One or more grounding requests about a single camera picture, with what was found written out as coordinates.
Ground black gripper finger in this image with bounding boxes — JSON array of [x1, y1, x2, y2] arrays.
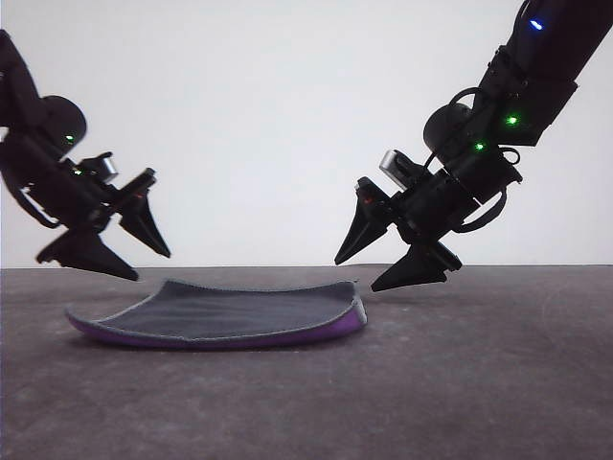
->
[[36, 229, 140, 282], [118, 183, 172, 260], [369, 238, 464, 293], [333, 184, 399, 266]]

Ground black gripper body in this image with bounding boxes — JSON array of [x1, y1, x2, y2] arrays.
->
[[357, 166, 481, 271], [56, 167, 158, 236]]

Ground purple towel with grey hem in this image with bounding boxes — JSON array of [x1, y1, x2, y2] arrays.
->
[[63, 278, 370, 352]]

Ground grey table cloth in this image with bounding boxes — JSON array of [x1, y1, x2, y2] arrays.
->
[[0, 264, 613, 460]]

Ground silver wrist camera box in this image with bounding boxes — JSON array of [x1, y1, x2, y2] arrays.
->
[[377, 149, 423, 189], [97, 151, 121, 183]]

